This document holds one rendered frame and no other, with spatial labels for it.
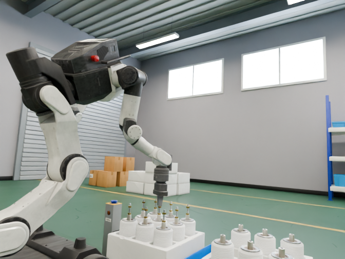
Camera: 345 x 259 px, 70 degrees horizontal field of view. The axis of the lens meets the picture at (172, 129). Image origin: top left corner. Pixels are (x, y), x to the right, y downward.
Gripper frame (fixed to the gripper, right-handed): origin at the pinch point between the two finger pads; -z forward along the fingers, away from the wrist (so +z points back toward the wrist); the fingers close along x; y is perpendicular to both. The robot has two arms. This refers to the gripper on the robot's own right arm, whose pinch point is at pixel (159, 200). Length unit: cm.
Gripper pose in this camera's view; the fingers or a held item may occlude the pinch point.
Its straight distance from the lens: 147.2
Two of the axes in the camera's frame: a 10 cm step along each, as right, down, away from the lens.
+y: 8.9, 1.0, 4.5
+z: 0.5, -9.9, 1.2
